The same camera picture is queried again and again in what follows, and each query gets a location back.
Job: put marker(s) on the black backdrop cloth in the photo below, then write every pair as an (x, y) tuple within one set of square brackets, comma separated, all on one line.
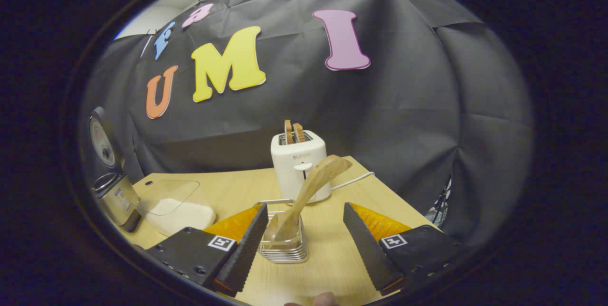
[(380, 130)]

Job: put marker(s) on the clear plastic container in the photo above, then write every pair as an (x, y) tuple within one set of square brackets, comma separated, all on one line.
[(171, 192)]

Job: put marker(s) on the silver black rice cooker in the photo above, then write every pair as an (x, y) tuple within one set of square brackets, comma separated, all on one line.
[(118, 199)]

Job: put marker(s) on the white toaster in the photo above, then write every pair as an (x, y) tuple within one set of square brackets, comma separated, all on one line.
[(294, 173)]

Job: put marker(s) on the dark striped object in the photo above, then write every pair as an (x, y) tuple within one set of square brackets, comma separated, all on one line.
[(439, 206)]

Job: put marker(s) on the wooden spoon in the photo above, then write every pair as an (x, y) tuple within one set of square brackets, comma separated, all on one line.
[(318, 180)]

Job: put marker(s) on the toasted bread slice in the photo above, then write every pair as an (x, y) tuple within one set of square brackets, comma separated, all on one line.
[(299, 132), (288, 132)]

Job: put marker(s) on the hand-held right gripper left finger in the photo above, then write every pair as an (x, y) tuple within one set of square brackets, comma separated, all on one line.
[(247, 253)]

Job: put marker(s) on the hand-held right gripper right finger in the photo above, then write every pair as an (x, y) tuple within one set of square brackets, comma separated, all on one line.
[(365, 253)]

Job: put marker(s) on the white rice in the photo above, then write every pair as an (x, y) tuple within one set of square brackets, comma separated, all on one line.
[(185, 218)]

